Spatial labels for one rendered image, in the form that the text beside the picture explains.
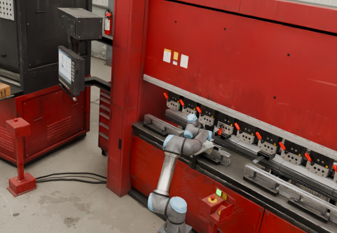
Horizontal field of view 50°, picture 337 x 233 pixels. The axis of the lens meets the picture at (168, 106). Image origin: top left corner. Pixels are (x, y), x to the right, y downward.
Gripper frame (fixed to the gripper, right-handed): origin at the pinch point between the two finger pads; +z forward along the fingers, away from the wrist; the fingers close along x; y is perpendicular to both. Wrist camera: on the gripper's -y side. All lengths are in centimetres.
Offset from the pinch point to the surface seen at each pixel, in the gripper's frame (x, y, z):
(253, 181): -53, -8, 12
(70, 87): 113, -30, -56
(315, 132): -88, 33, -29
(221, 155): -16.0, 0.4, 13.6
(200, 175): -6.5, -23.1, 20.9
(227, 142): -5.6, 19.0, 28.7
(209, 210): -42, -48, 0
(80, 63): 106, -10, -72
